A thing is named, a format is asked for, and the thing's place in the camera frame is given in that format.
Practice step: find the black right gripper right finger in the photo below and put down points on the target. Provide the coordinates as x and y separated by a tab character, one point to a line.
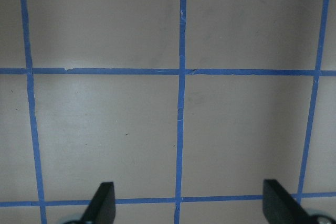
280	207

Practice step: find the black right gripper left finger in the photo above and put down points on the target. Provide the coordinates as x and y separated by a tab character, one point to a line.
102	207

